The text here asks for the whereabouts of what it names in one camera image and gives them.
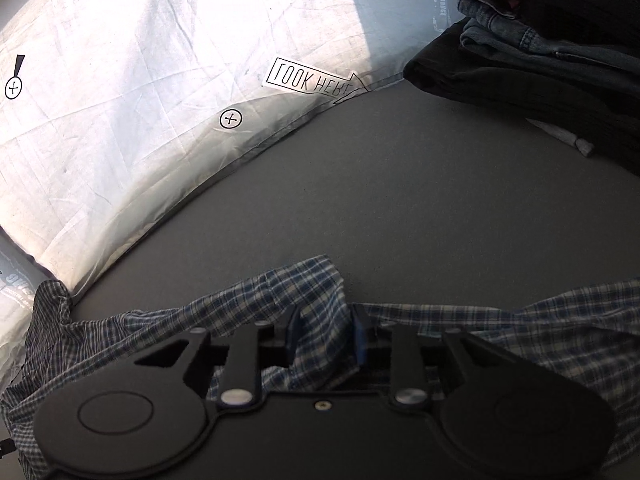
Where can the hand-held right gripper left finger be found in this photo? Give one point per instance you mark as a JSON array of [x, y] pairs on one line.
[[295, 331]]

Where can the dark folded garment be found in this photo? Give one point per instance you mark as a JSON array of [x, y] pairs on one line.
[[560, 7]]

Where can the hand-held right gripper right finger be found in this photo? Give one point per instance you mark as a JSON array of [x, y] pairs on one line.
[[359, 346]]

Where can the folded blue jeans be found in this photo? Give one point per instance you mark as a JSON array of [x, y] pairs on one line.
[[505, 27]]

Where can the folded black pants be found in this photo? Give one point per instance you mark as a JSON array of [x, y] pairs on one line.
[[500, 85]]

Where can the blue plaid shirt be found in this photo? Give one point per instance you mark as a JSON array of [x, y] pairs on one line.
[[310, 290]]

